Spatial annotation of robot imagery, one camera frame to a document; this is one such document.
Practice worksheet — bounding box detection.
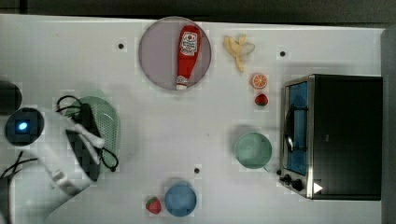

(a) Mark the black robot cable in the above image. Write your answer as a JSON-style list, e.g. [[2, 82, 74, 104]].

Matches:
[[0, 94, 120, 180]]

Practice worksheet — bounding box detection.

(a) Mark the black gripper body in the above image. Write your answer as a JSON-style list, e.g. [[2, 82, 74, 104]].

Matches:
[[65, 104, 102, 181]]

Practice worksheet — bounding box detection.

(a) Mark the black cup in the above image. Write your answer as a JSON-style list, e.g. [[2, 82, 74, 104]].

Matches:
[[0, 81, 22, 116]]

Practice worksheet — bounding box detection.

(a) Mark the grey round plate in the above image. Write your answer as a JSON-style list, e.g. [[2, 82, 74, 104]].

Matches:
[[138, 17, 211, 91]]

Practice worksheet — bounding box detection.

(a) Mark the red strawberry near bowl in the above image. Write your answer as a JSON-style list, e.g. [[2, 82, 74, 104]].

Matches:
[[146, 197, 162, 215]]

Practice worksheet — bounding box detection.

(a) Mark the blue bowl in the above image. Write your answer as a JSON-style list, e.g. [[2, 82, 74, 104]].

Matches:
[[164, 182, 197, 217]]

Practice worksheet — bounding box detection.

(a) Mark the black toaster oven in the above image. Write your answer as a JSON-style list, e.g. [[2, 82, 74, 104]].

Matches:
[[277, 74, 383, 201]]

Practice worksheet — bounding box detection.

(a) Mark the green mug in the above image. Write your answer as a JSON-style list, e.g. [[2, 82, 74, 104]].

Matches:
[[233, 132, 273, 169]]

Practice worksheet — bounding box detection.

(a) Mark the red ketchup bottle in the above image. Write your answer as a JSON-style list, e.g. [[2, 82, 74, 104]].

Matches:
[[176, 25, 201, 91]]

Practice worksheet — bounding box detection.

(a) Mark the peeled banana toy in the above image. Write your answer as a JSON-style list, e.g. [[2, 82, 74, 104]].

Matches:
[[223, 34, 255, 73]]

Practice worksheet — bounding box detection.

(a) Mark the green plastic strainer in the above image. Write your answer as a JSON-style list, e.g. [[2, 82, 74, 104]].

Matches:
[[62, 91, 120, 170]]

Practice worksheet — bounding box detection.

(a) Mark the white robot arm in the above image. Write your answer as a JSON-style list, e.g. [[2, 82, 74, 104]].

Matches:
[[1, 105, 105, 224]]

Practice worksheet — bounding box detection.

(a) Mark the red strawberry near oven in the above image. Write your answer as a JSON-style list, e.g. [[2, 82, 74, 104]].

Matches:
[[255, 93, 269, 106]]

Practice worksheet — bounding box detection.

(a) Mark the orange slice toy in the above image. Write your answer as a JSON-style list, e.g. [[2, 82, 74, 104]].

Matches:
[[250, 73, 267, 90]]

